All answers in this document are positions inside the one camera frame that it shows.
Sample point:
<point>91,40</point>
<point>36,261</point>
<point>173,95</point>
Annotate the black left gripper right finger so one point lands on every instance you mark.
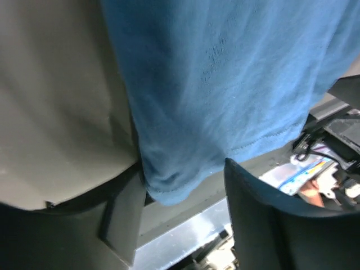
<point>273,230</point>

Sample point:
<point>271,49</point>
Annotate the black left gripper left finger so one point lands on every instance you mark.
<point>96,230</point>

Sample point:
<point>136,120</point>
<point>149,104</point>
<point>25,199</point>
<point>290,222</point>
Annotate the blue t shirt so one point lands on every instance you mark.
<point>210,80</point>

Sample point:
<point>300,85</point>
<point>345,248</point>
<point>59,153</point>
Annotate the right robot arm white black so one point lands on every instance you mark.
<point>336,137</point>

